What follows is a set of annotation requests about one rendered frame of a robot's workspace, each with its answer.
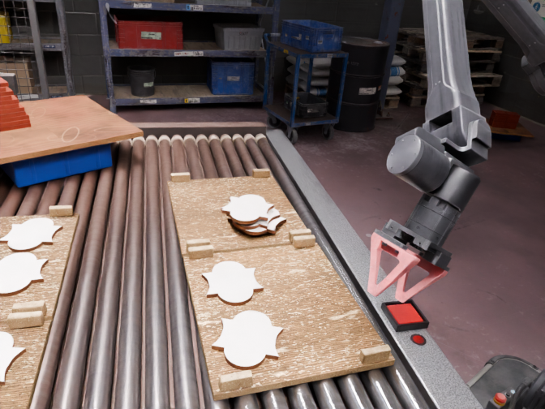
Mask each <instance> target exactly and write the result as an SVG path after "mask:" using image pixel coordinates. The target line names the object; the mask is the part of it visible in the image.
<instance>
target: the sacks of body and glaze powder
mask: <svg viewBox="0 0 545 409"><path fill-rule="evenodd" d="M286 59H287V60H288V61H289V62H291V63H292V64H293V65H292V66H290V67H288V68H287V71H289V72H290V73H291V74H290V75H288V76H287V77H286V78H285V80H287V81H286V82H285V93H292V92H293V88H294V72H295V63H296V58H295V57H293V56H291V55H289V56H288V57H286ZM331 60H332V58H314V59H313V67H312V73H311V87H310V93H312V94H313V95H315V96H317V97H319V98H321V99H323V100H325V101H326V93H327V91H328V79H329V72H330V69H329V67H330V66H331ZM309 62H310V59H309V58H300V67H299V75H298V91H297V93H305V92H306V91H307V77H308V69H309ZM405 63H406V61H405V60H404V59H403V58H401V57H399V56H396V55H395V54H394V56H393V61H392V64H391V69H390V76H389V81H388V89H387V93H386V98H385V99H387V100H386V102H385V105H384V109H392V108H397V106H398V102H399V98H400V97H399V96H398V95H397V94H400V93H402V91H401V90H400V89H399V88H398V87H397V86H395V84H400V83H401V82H403V79H402V78H401V77H400V76H401V75H404V74H405V73H406V71H405V70H404V69H403V68H402V67H400V66H401V65H403V64H405Z"/></svg>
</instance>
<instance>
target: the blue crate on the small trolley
mask: <svg viewBox="0 0 545 409"><path fill-rule="evenodd" d="M342 33H343V27H340V26H336V25H332V24H326V23H323V22H320V21H315V20H311V19H283V22H282V33H281V41H280V42H281V43H282V44H285V45H289V46H292V47H295V48H298V49H301V50H305V51H307V52H310V53H320V52H335V51H339V50H341V37H342Z"/></svg>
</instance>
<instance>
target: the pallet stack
mask: <svg viewBox="0 0 545 409"><path fill-rule="evenodd" d="M405 35H408V37H405ZM466 39H467V47H468V55H469V62H470V77H471V82H472V86H473V90H474V94H475V96H476V98H477V101H478V102H479V104H482V103H483V98H484V97H483V96H485V94H484V93H483V92H484V89H485V87H499V86H500V82H501V80H502V75H498V74H496V73H493V68H494V66H495V63H496V62H499V61H500V54H501V53H502V51H501V49H502V46H503V44H504V38H503V37H494V36H492V35H486V34H484V33H481V32H473V31H468V30H466ZM484 40H491V44H490V47H485V46H481V45H483V43H484ZM402 46H403V48H402ZM400 53H402V54H400ZM483 53H489V54H487V59H485V58H483V56H481V55H483ZM394 54H395V55H396V56H399V57H401V58H403V59H404V60H405V61H406V63H405V64H403V65H401V66H400V67H402V68H403V69H404V70H405V71H406V73H405V74H404V75H401V76H400V77H401V78H402V79H403V82H401V83H400V84H395V86H397V87H398V88H399V89H400V90H401V91H402V93H400V94H397V95H398V96H399V97H400V98H399V100H408V104H406V105H407V106H409V107H425V105H426V104H421V100H422V99H427V60H426V47H425V36H424V28H399V31H398V35H397V43H396V48H395V52H394ZM477 63H483V64H482V66H481V69H479V68H477V67H475V65H476V64H477ZM477 77H488V78H487V80H482V79H480V78H477Z"/></svg>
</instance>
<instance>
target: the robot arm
mask: <svg viewBox="0 0 545 409"><path fill-rule="evenodd" d="M482 2H483V3H484V4H485V5H486V7H487V8H488V9H489V10H490V11H491V13H492V14H493V15H494V16H495V17H496V18H497V19H498V20H499V21H500V23H501V24H502V25H503V26H504V28H505V29H506V30H507V31H508V32H509V34H510V35H511V36H512V37H513V39H514V40H515V41H516V42H517V43H518V44H519V46H520V47H521V49H522V51H523V52H524V54H525V56H523V57H522V59H521V68H522V69H523V70H524V71H525V73H526V74H527V75H528V76H529V79H530V82H531V84H532V86H533V88H534V89H535V91H536V92H537V93H539V94H540V95H542V96H545V21H544V20H543V18H542V17H541V16H540V15H539V13H538V12H537V11H536V10H535V9H534V8H533V7H532V5H531V4H530V3H529V1H528V0H482ZM423 23H424V36H425V47H426V60H427V103H426V105H425V119H426V122H425V123H424V124H423V128H421V127H416V128H415V129H413V130H411V131H408V132H407V133H405V134H403V135H401V136H398V137H397V138H396V141H395V145H394V146H393V148H392V149H391V151H390V153H389V155H388V159H387V168H388V171H389V172H390V173H392V174H394V175H396V176H397V177H398V178H400V179H402V180H403V181H405V182H407V183H408V184H410V185H411V186H413V187H415V188H417V189H418V190H420V191H421V192H425V193H426V194H424V193H423V195H422V196H421V198H420V200H419V201H418V203H417V205H416V206H415V208H414V210H413V212H412V214H411V215H410V217H409V219H408V220H407V221H406V223H405V225H404V226H403V225H401V224H399V223H397V222H395V221H394V220H392V219H390V220H389V222H386V224H385V225H384V228H383V230H378V229H375V231H374V233H373V234H372V236H371V263H370V273H369V280H368V287H367V291H368V292H369V293H370V294H372V295H374V296H375V297H376V296H378V295H379V294H381V293H382V292H383V291H385V290H386V289H387V288H389V287H390V286H391V285H392V284H393V283H394V282H395V281H397V280H398V283H397V291H396V295H395V298H396V299H397V300H399V301H400V302H402V303H404V302H405V301H407V300H408V299H410V298H411V297H413V296H414V295H416V294H418V293H419V292H420V291H422V290H423V289H425V288H426V287H428V286H430V285H431V284H433V283H434V282H436V281H438V280H440V279H441V278H443V277H444V276H446V274H447V273H448V271H449V270H450V268H449V267H447V265H448V263H449V262H450V261H451V259H452V258H451V255H452V253H451V252H449V251H447V250H445V249H443V248H442V245H443V244H444V241H445V240H446V239H447V237H448V235H449V233H450V232H451V230H452V228H453V227H454V225H455V224H456V222H457V220H458V218H459V217H460V216H461V213H462V212H463V210H464V208H465V207H466V206H467V204H468V202H469V201H470V198H471V197H472V195H473V194H474V192H475V190H476V189H477V187H478V185H479V184H480V182H481V180H480V179H481V178H480V177H478V176H477V175H476V174H474V171H473V170H472V169H471V168H469V167H471V166H474V165H477V164H479V163H481V162H484V161H486V160H487V150H488V149H490V148H491V129H490V127H489V126H488V124H487V123H486V118H484V117H483V116H482V115H480V108H479V102H478V101H477V98H476V96H475V94H474V90H473V86H472V82H471V77H470V62H469V55H468V47H467V39H466V25H465V16H464V9H463V1H462V0H423ZM458 211H459V212H461V213H459V212H458ZM407 243H409V245H410V246H412V247H414V248H416V249H418V250H419V251H421V252H420V253H419V254H416V253H414V252H412V251H411V250H409V249H407V248H408V246H406V244H407ZM382 250H384V251H386V252H387V253H389V254H391V255H392V256H394V257H396V258H397V259H398V260H399V261H400V263H399V264H398V265H397V267H396V268H395V269H394V270H393V271H392V272H391V273H390V274H389V275H388V276H387V277H386V278H385V279H384V280H383V281H382V282H380V283H379V284H378V285H377V284H376V281H377V276H378V271H379V266H380V256H381V252H382ZM422 251H424V253H423V252H422ZM416 265H418V266H419V267H421V268H423V269H425V270H426V271H427V272H429V275H428V276H427V277H426V278H424V279H423V280H422V281H421V282H419V283H418V284H416V285H415V286H413V287H412V288H411V289H409V290H408V291H407V292H404V290H405V286H406V280H407V278H408V275H409V272H410V270H411V269H412V268H413V267H414V266H416Z"/></svg>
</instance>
